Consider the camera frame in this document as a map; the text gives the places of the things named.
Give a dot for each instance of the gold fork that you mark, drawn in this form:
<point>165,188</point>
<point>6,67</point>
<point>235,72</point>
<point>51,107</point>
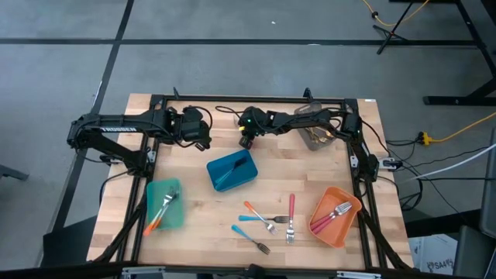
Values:
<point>323,136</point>
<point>314,133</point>

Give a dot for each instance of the blue plastic bin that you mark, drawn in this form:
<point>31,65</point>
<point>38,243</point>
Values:
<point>248,178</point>

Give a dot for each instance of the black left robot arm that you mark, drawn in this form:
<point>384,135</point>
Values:
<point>116,129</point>

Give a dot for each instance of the black table frame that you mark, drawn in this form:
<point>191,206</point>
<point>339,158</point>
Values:
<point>255,98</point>

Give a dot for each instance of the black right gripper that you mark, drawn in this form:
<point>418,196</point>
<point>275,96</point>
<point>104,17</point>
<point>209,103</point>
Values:
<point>252,124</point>

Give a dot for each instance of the translucent green plastic bin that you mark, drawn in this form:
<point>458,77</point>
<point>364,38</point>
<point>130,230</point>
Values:
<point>174,217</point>

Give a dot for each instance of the black desk base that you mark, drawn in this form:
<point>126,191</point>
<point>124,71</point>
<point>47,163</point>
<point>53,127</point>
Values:
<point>457,100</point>

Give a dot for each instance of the orange plastic bin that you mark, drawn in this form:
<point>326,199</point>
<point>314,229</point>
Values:
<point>337,232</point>

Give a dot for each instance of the white power strip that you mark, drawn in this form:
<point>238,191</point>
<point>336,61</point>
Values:
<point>389,164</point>

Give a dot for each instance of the white cardboard box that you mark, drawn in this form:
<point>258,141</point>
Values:
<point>434,255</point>

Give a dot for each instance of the black tripod stand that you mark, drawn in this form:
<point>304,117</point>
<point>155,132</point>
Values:
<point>391,35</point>

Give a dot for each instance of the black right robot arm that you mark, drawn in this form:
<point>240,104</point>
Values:
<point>302,120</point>

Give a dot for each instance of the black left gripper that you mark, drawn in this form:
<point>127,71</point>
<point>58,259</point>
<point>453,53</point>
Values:
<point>193,128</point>

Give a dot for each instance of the translucent grey plastic bin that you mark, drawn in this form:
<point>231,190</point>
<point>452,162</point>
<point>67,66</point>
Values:
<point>310,145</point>

